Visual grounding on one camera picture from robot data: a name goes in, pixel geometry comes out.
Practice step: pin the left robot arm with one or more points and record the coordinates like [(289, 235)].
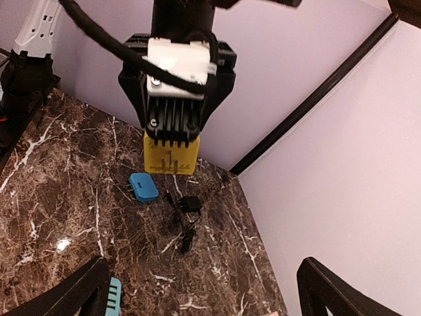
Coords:
[(27, 75)]

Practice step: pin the yellow cube socket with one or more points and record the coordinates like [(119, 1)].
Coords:
[(170, 159)]

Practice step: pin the black charger with cable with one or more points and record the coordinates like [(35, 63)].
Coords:
[(187, 212)]

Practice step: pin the left black frame post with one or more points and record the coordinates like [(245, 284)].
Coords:
[(317, 95)]

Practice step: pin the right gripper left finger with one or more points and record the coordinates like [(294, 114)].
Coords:
[(85, 292)]

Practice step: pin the teal power strip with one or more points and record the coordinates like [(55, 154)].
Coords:
[(114, 298)]

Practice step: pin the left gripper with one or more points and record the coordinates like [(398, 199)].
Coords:
[(175, 86)]

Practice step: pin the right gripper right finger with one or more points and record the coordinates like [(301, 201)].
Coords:
[(322, 292)]

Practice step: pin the blue square adapter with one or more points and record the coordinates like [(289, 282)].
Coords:
[(143, 186)]

